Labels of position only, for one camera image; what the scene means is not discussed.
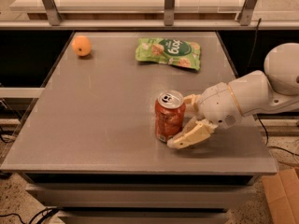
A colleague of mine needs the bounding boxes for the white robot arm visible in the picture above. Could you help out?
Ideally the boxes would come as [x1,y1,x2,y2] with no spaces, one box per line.
[167,43,299,149]

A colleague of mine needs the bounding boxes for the black cable floor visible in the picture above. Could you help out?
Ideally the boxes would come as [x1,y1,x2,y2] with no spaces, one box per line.
[256,114,299,168]
[0,207,59,224]

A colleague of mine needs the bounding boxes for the orange fruit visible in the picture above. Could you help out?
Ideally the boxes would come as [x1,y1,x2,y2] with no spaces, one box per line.
[72,35,92,57]

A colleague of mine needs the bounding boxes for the black cable right floor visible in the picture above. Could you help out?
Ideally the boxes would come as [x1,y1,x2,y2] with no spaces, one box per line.
[256,114,299,168]

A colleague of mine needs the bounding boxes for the metal window frame rail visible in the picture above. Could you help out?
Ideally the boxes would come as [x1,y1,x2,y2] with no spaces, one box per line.
[0,0,299,30]

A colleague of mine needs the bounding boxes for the brown cardboard box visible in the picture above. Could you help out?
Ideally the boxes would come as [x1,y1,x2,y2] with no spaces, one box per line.
[262,169,299,224]

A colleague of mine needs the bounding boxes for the red coke can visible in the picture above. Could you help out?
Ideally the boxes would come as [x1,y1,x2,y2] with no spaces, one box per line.
[155,90,186,143]

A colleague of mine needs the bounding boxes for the green rice chip bag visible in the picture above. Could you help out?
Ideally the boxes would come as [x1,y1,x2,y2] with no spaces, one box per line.
[135,37,201,71]

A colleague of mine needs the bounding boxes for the black cable left floor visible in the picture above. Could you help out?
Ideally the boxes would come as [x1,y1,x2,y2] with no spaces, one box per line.
[0,207,59,224]

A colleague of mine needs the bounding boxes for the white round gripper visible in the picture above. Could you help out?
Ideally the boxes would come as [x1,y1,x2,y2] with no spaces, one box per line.
[167,83,242,149]

